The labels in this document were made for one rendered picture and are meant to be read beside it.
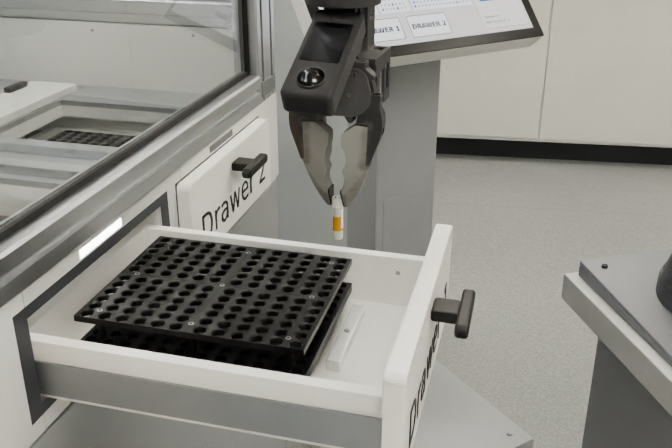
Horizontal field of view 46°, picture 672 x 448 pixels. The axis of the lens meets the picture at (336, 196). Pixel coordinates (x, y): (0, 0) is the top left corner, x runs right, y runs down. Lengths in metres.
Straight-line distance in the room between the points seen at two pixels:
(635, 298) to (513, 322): 1.44
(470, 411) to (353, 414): 1.40
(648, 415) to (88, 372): 0.69
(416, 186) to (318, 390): 1.12
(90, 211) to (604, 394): 0.74
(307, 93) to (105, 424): 0.44
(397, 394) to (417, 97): 1.12
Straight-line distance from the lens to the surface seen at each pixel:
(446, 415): 2.02
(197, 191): 0.98
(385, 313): 0.86
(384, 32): 1.49
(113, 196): 0.85
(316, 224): 2.56
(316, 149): 0.77
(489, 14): 1.65
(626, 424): 1.15
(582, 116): 3.76
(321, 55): 0.69
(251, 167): 1.06
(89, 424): 0.88
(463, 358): 2.30
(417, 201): 1.75
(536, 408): 2.15
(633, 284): 1.10
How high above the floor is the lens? 1.28
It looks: 23 degrees down
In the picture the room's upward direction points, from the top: straight up
